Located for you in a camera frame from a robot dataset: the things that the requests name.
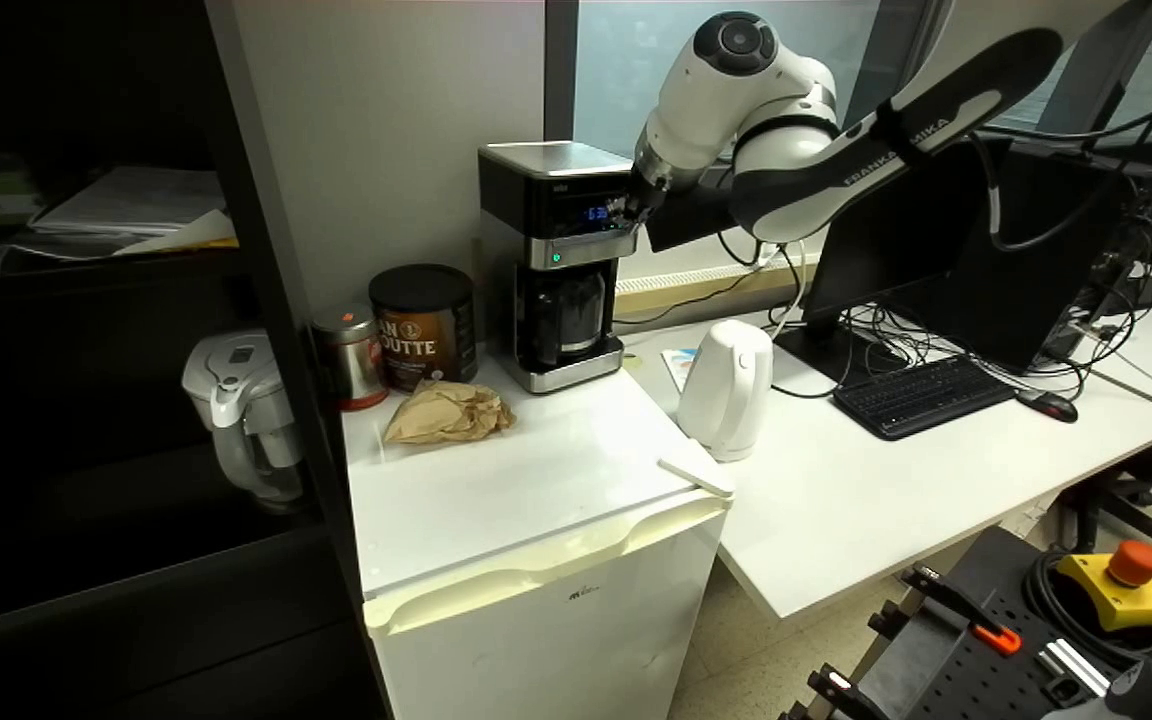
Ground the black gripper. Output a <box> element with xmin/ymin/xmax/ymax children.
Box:
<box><xmin>609</xmin><ymin>175</ymin><xmax>748</xmax><ymax>255</ymax></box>

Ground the black silver coffee maker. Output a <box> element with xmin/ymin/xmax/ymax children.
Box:
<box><xmin>477</xmin><ymin>138</ymin><xmax>641</xmax><ymax>399</ymax></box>

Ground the dark coffee can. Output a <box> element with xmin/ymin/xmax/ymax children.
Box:
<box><xmin>367</xmin><ymin>262</ymin><xmax>480</xmax><ymax>396</ymax></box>

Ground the yellow emergency stop button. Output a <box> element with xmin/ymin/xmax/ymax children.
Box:
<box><xmin>1053</xmin><ymin>535</ymin><xmax>1152</xmax><ymax>640</ymax></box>

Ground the white electric kettle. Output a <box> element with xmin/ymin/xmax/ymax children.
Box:
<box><xmin>670</xmin><ymin>318</ymin><xmax>776</xmax><ymax>467</ymax></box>

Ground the brown paper bag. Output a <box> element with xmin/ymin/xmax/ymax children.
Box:
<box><xmin>377</xmin><ymin>380</ymin><xmax>519</xmax><ymax>451</ymax></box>

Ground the small red can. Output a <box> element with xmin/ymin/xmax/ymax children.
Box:
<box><xmin>333</xmin><ymin>310</ymin><xmax>387</xmax><ymax>412</ymax></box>

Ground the black computer monitor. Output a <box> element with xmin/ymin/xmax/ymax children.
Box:
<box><xmin>770</xmin><ymin>139</ymin><xmax>1140</xmax><ymax>385</ymax></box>

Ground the white mini fridge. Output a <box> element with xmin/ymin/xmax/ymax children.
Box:
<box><xmin>338</xmin><ymin>356</ymin><xmax>737</xmax><ymax>720</ymax></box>

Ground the black keyboard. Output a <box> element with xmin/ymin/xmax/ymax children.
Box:
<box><xmin>831</xmin><ymin>354</ymin><xmax>1024</xmax><ymax>443</ymax></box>

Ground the white water filter pitcher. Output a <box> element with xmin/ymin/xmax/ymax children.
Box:
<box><xmin>174</xmin><ymin>327</ymin><xmax>309</xmax><ymax>512</ymax></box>

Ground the black computer mouse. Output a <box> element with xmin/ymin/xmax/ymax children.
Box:
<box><xmin>1014</xmin><ymin>390</ymin><xmax>1082</xmax><ymax>428</ymax></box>

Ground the stack of papers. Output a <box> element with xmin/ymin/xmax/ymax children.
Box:
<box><xmin>0</xmin><ymin>163</ymin><xmax>245</xmax><ymax>281</ymax></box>

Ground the orange black clamp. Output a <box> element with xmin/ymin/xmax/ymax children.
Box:
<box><xmin>904</xmin><ymin>565</ymin><xmax>1029</xmax><ymax>661</ymax></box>

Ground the black perforated cart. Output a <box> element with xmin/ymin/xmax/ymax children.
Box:
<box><xmin>776</xmin><ymin>526</ymin><xmax>1152</xmax><ymax>720</ymax></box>

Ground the black shelf unit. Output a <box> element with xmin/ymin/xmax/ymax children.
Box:
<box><xmin>0</xmin><ymin>0</ymin><xmax>387</xmax><ymax>720</ymax></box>

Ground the thick black cable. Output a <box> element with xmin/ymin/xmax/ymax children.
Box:
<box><xmin>866</xmin><ymin>95</ymin><xmax>1152</xmax><ymax>255</ymax></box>

